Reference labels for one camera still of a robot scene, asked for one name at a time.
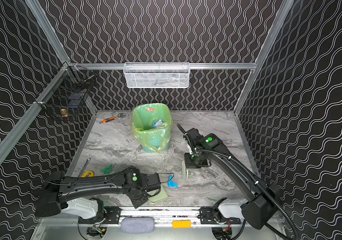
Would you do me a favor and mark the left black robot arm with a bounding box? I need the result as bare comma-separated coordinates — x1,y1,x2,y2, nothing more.
34,167,161,223

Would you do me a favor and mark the purple paper scrap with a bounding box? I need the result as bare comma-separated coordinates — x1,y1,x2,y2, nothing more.
153,120,163,129

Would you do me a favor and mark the green bin with bag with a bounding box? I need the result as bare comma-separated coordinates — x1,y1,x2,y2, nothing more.
131,103,173,153

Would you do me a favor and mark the silver wrench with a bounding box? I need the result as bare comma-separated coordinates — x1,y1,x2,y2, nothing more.
78,158,91,178

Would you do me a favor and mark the pale green brush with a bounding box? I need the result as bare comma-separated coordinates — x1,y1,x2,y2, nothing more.
182,161,188,180

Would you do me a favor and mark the black wire basket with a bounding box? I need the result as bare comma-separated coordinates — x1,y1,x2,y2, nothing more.
39,66,97,122

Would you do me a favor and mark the white wire basket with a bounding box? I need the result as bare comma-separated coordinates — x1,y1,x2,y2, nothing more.
123,62,190,89

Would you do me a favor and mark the pale green dustpan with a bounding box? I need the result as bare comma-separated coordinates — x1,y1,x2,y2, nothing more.
149,185,169,204

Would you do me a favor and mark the yellow block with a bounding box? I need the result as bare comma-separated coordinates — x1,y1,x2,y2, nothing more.
172,220,191,229

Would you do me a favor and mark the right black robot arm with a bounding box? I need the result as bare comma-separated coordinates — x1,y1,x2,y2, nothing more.
177,124,299,240

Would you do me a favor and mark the orange utility knife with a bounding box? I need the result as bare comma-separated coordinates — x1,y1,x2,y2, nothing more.
99,113,127,124

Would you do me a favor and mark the brass object in basket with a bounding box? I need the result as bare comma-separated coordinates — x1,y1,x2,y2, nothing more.
60,109,69,118

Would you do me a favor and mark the green paper scrap left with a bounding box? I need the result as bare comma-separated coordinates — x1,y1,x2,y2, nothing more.
101,164,113,175

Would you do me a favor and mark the yellow tape measure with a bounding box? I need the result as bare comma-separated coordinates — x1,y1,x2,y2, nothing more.
82,171,95,178

